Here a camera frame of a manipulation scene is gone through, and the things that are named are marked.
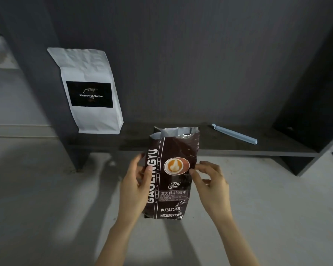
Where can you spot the person's right hand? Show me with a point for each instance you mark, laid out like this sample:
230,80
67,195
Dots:
215,193

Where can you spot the person's left hand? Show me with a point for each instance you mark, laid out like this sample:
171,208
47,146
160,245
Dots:
130,191

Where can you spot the person's left thumb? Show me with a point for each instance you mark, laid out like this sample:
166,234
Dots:
147,177

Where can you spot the person's right thumb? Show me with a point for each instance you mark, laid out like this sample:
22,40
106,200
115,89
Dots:
197,180

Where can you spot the brown foil coffee bag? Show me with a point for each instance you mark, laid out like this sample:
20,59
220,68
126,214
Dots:
172,152

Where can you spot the person's right forearm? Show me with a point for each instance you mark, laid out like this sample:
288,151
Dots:
236,241

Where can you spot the person's left forearm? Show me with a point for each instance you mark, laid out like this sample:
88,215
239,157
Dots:
118,241

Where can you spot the light blue bag sealing clip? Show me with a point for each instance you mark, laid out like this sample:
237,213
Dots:
234,133

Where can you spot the dark grey shelf unit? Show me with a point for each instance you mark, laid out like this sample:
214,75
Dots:
211,66

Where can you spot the white black-label coffee bag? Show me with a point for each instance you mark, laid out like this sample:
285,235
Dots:
91,66

